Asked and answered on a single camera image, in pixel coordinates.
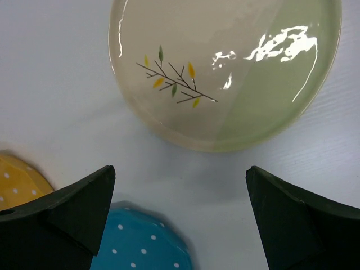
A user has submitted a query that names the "teal dotted plate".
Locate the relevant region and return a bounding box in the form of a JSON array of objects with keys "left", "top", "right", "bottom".
[{"left": 91, "top": 201, "right": 196, "bottom": 269}]

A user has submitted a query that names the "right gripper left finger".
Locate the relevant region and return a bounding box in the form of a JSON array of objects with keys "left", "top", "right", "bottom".
[{"left": 1, "top": 165, "right": 115, "bottom": 269}]

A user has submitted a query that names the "cream green plate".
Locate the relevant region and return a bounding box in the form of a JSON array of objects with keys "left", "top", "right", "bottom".
[{"left": 108, "top": 1, "right": 342, "bottom": 152}]

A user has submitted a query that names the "yellow dotted plate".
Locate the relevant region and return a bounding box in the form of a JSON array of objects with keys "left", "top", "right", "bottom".
[{"left": 0, "top": 154, "right": 53, "bottom": 210}]

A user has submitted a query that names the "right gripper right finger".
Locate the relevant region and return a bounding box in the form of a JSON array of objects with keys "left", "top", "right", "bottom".
[{"left": 246, "top": 166, "right": 359, "bottom": 269}]

